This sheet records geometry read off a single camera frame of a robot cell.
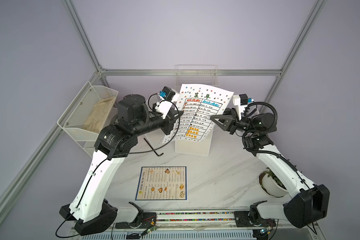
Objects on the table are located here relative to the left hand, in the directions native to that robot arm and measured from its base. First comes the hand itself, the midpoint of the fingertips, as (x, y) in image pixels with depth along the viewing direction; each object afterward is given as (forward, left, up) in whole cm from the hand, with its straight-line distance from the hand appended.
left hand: (178, 115), depth 54 cm
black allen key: (+16, +20, -48) cm, 54 cm away
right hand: (+2, -13, -4) cm, 14 cm away
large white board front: (+12, -8, -41) cm, 43 cm away
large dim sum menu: (-8, +11, -48) cm, 50 cm away
